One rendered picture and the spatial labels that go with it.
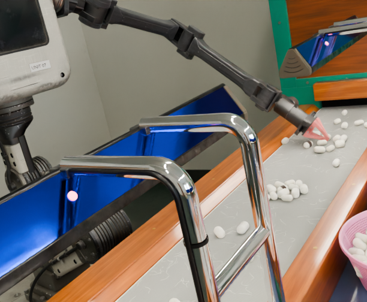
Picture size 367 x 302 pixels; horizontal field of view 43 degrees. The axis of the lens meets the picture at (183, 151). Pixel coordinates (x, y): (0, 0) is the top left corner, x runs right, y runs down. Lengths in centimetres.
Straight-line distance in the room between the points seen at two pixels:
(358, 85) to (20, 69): 123
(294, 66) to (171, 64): 213
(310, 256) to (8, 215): 60
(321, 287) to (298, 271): 6
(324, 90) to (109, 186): 147
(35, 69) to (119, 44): 219
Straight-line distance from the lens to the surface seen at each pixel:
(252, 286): 91
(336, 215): 107
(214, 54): 168
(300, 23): 199
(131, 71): 345
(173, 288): 95
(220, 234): 107
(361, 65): 196
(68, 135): 343
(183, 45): 175
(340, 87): 192
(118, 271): 101
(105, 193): 55
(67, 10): 149
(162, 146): 65
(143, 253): 105
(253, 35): 293
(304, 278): 87
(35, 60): 131
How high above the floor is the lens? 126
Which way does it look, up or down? 17 degrees down
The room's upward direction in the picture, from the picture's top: 12 degrees counter-clockwise
